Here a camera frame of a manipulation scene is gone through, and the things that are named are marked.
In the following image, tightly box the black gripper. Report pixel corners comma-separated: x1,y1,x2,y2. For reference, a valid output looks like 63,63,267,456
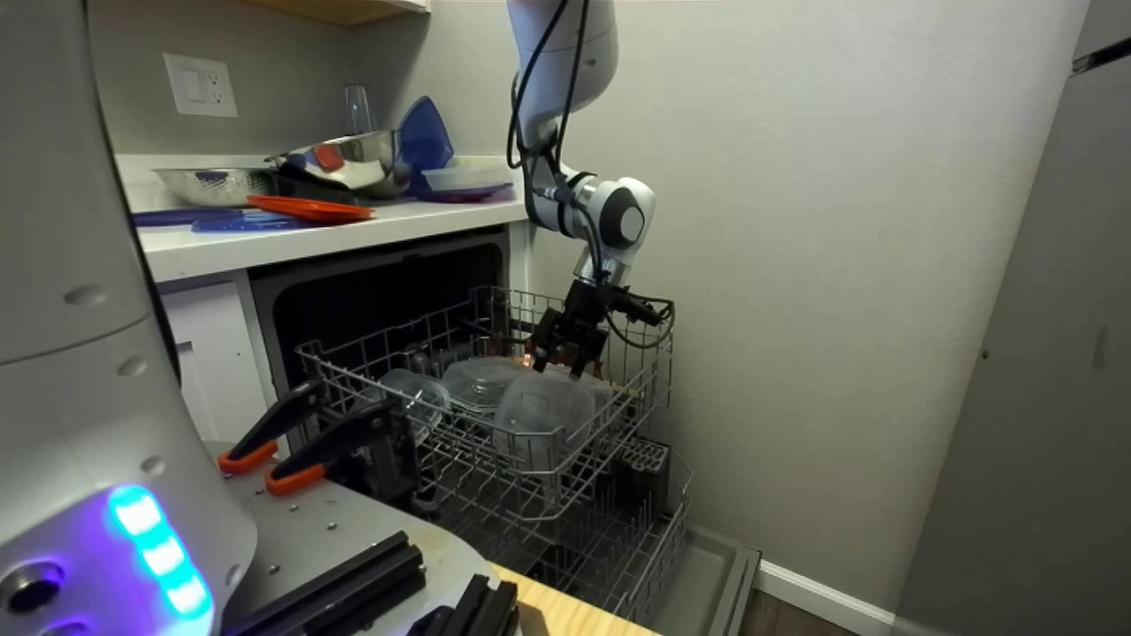
518,275,615,382

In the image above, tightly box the clear plastic bowl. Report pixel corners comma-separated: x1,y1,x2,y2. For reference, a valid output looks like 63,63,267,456
490,368,601,478

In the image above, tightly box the shiny steel mixing bowl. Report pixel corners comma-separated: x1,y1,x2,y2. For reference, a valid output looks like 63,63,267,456
272,127,400,194

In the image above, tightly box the clear plastic container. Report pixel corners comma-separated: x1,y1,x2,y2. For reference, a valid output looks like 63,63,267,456
438,355,530,419
374,366,451,434

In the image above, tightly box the lower dishwasher rack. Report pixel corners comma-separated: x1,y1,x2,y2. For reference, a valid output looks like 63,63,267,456
504,432,700,628

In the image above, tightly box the container with purple lid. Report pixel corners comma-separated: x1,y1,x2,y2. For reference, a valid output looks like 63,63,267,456
417,164,518,205

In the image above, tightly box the large blue plastic lid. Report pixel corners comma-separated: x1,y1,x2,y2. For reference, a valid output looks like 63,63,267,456
394,94,460,180

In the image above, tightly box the dishwasher door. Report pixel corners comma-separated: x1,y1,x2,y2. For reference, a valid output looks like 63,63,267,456
638,525,767,636

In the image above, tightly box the red square lid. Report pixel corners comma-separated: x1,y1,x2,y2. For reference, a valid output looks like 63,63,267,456
244,190,374,230

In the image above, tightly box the glass jar steel base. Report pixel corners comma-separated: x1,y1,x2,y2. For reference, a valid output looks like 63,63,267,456
339,82,377,141

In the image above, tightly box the white base cabinet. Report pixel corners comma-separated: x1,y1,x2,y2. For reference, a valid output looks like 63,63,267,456
157,269,284,454

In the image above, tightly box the light blue square lid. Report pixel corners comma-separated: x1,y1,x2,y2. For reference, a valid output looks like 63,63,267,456
186,205,284,236

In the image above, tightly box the dark blue round lid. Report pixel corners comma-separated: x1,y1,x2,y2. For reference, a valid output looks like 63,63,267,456
127,205,204,233

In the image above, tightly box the grey refrigerator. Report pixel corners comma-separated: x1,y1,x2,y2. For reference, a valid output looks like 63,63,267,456
899,0,1131,636

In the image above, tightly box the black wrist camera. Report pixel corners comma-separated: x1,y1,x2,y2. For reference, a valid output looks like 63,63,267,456
605,284,678,355

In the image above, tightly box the wire dishwasher rack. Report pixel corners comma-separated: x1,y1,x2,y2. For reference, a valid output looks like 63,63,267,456
293,284,678,529

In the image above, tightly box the black aluminium rail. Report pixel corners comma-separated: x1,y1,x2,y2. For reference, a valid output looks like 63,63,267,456
219,528,432,636
404,569,524,636

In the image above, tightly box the white wall outlet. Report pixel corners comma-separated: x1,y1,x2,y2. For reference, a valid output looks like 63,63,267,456
158,49,244,125

